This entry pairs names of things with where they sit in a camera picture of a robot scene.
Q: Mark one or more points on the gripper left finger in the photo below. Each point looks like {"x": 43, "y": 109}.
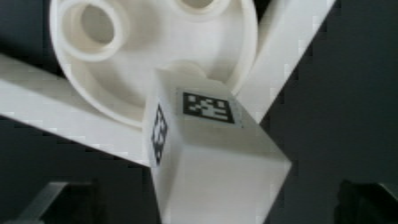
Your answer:
{"x": 66, "y": 204}

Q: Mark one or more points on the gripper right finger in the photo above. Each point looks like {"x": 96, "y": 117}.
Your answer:
{"x": 366, "y": 203}

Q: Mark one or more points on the white stool leg with tag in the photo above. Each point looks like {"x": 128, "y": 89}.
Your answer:
{"x": 219, "y": 166}

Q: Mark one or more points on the white U-shaped fence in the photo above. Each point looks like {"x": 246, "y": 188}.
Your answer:
{"x": 39, "y": 101}

